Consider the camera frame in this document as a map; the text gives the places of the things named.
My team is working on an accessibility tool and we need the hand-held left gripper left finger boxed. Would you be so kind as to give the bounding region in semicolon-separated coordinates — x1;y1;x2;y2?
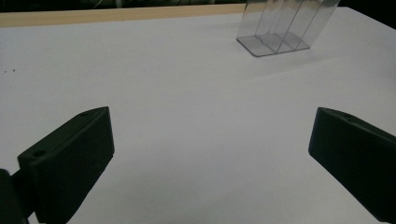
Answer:
17;106;116;224

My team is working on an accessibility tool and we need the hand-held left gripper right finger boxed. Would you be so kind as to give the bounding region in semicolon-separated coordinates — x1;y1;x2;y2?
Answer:
308;106;396;224

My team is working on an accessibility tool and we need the clear plastic organizer box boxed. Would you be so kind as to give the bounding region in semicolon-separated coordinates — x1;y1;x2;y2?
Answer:
235;0;341;58

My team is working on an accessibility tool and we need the white table mat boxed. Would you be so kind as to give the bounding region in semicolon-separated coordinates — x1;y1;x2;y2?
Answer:
0;7;396;224

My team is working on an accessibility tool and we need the wooden table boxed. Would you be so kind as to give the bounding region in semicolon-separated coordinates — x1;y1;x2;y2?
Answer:
0;3;248;28

